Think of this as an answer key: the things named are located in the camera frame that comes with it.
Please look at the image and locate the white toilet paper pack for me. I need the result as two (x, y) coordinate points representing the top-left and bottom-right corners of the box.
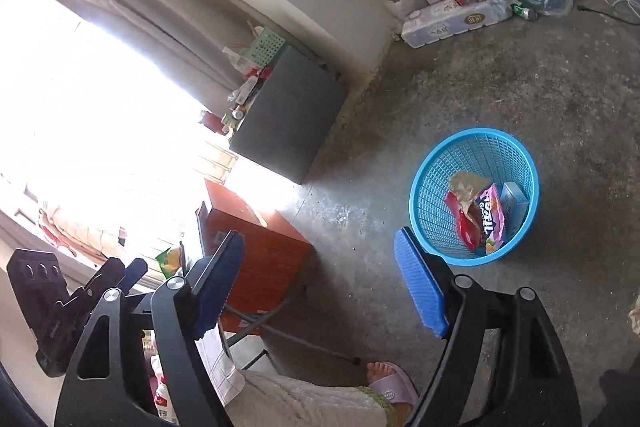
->
(401, 0), (513, 48)

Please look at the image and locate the green potato chips bag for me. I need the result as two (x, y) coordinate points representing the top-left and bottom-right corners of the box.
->
(155, 247), (184, 280)

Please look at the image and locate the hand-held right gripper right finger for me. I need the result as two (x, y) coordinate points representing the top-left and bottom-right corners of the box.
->
(394, 227), (583, 427)

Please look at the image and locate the crumpled beige plastic bag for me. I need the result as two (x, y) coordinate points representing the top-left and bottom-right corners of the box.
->
(447, 172), (494, 219)

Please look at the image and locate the person's foot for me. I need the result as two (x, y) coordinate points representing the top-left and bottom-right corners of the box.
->
(366, 359), (401, 388)

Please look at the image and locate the grey cabinet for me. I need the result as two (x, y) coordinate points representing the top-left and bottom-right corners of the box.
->
(229, 46), (349, 185)

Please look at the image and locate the white fluffy pants leg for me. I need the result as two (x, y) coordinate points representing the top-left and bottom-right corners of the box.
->
(232, 369), (398, 427)

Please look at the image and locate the crumpled red wrapper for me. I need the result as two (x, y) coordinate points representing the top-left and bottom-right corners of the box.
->
(445, 192), (483, 254)

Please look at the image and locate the white milk bottle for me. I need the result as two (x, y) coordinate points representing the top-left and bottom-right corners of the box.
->
(150, 354), (180, 425)

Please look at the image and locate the green perforated plastic basket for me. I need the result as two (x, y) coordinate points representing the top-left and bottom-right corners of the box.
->
(248, 27), (287, 68)

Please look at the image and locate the blue plastic mesh basket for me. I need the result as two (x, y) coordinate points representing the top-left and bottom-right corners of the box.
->
(409, 128), (541, 267)

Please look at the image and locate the lilac slipper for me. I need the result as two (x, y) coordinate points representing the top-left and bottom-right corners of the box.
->
(370, 364), (421, 412)

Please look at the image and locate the pink candy packet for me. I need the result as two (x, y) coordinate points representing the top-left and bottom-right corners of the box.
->
(472, 183), (507, 257)

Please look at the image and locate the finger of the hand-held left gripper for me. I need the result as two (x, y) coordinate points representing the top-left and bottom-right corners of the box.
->
(120, 258), (149, 295)
(55, 257), (127, 323)

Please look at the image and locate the metal folding table leg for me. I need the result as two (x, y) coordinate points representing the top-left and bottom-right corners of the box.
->
(220, 294), (362, 370)

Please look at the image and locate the red bottle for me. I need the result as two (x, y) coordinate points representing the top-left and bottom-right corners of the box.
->
(200, 109), (224, 134)

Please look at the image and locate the light blue carton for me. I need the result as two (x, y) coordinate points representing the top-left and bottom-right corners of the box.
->
(500, 182), (530, 239)

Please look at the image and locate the white plastic bag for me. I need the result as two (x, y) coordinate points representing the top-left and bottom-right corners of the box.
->
(385, 0), (426, 22)

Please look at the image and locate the beige padded jacket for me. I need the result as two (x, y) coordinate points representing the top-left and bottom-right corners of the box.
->
(37, 202), (127, 254)

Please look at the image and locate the white cable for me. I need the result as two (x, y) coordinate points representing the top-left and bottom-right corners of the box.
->
(572, 0), (640, 26)

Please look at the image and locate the grey curtain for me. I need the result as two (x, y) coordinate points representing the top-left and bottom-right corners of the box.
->
(25, 0), (251, 108)

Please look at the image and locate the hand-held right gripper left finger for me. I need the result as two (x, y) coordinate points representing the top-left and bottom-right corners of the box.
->
(54, 231), (246, 427)

